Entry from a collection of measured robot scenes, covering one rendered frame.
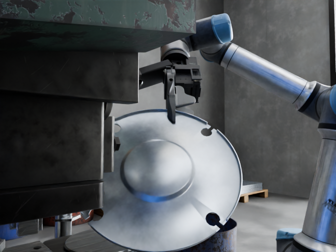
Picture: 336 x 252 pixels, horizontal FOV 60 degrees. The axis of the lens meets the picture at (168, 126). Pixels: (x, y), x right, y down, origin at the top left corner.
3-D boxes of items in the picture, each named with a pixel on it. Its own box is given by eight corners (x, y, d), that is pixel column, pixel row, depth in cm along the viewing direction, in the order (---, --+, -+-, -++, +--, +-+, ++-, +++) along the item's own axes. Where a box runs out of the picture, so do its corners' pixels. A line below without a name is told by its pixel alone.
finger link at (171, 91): (175, 89, 58) (173, 64, 65) (167, 89, 58) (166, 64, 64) (174, 107, 62) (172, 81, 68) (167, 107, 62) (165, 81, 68)
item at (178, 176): (148, 302, 37) (148, 300, 36) (41, 164, 51) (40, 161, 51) (274, 173, 51) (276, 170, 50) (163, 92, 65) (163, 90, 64)
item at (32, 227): (33, 223, 41) (34, 197, 41) (45, 232, 38) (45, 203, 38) (8, 228, 39) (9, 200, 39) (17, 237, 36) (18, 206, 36)
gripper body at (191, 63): (202, 79, 62) (197, 49, 71) (162, 79, 62) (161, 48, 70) (198, 106, 68) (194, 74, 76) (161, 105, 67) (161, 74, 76)
